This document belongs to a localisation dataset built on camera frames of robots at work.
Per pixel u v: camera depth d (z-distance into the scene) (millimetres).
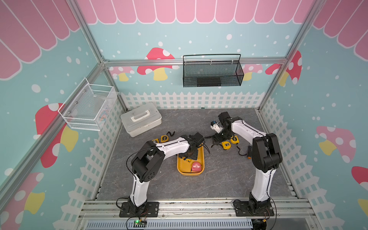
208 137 1036
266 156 528
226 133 827
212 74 943
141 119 972
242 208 740
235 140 986
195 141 710
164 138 997
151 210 751
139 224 728
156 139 997
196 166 872
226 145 967
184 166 903
